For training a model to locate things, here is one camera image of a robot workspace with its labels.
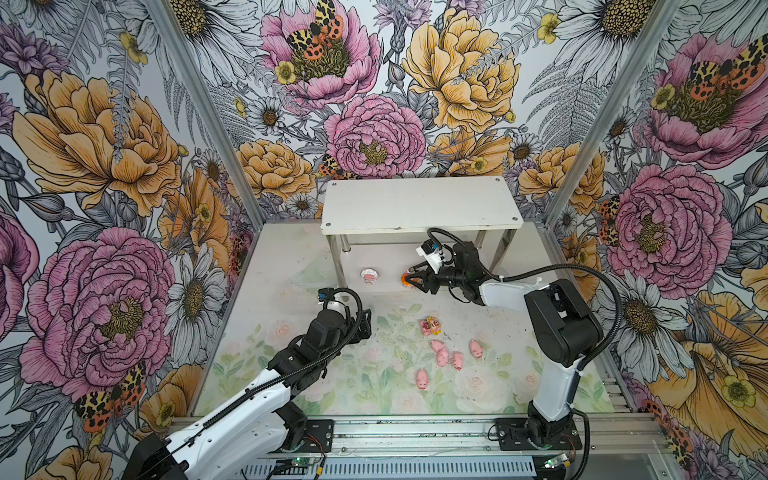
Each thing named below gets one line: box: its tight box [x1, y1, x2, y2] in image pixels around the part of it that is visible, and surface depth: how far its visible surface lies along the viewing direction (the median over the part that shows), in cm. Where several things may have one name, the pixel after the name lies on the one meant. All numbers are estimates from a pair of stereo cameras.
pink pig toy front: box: [416, 368, 429, 390], surface depth 83 cm
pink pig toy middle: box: [453, 351, 464, 371], surface depth 86 cm
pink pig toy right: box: [470, 340, 483, 359], surface depth 89 cm
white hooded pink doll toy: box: [360, 268, 380, 285], surface depth 94 cm
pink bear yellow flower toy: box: [420, 316, 442, 337], surface depth 92 cm
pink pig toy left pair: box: [436, 347, 449, 367], surface depth 87 cm
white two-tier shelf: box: [320, 176, 524, 289], surface depth 84 cm
